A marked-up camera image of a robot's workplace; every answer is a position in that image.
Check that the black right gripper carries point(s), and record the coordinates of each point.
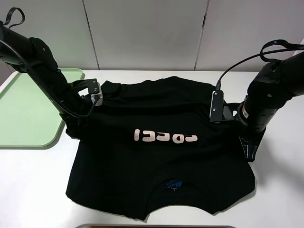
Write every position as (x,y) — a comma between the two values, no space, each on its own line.
(231,112)

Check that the black short sleeve t-shirt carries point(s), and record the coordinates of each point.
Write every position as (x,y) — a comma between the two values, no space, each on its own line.
(152,146)

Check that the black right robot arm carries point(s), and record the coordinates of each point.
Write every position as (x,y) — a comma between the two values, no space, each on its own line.
(281,79)

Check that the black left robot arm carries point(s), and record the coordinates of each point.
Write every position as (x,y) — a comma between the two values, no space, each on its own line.
(33,57)

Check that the light green plastic tray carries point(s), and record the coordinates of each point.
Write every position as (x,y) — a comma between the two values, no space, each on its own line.
(28,120)

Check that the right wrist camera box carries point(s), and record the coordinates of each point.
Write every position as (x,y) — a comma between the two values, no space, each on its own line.
(216,109)

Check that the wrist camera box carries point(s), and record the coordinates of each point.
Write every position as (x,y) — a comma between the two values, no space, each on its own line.
(216,109)
(94,89)

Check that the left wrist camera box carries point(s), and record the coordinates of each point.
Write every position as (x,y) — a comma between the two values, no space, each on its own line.
(94,89)

